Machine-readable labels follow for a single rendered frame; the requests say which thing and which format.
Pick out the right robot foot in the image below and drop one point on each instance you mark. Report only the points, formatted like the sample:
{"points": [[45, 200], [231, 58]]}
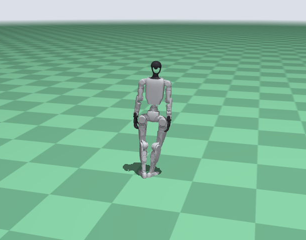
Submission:
{"points": [[149, 174]]}

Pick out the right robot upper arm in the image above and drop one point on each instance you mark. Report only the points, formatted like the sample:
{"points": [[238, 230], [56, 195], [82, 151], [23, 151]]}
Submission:
{"points": [[168, 89]]}

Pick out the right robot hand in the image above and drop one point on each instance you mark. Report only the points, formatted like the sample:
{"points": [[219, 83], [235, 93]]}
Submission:
{"points": [[168, 124]]}

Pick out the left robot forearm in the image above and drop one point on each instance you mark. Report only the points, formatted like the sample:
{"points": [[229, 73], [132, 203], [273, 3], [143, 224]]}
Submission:
{"points": [[137, 106]]}

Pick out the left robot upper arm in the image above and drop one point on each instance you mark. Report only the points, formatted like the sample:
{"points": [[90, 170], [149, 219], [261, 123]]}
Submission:
{"points": [[141, 89]]}

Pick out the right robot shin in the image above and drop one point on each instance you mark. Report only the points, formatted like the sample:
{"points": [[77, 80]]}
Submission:
{"points": [[154, 158]]}

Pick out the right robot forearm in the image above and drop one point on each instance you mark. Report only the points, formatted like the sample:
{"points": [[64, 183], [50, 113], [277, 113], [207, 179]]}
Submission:
{"points": [[169, 109]]}

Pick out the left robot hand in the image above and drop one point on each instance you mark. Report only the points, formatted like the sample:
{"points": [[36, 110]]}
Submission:
{"points": [[135, 120]]}

